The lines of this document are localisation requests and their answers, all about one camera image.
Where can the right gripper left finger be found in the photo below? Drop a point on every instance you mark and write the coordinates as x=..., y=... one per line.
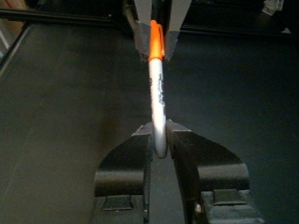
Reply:
x=124, y=175

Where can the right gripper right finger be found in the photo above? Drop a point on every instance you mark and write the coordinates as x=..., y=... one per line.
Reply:
x=209, y=175

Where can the grey marker pen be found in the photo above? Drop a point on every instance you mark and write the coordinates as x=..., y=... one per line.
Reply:
x=157, y=102

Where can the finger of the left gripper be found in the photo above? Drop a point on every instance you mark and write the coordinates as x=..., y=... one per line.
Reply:
x=175, y=17
x=143, y=29

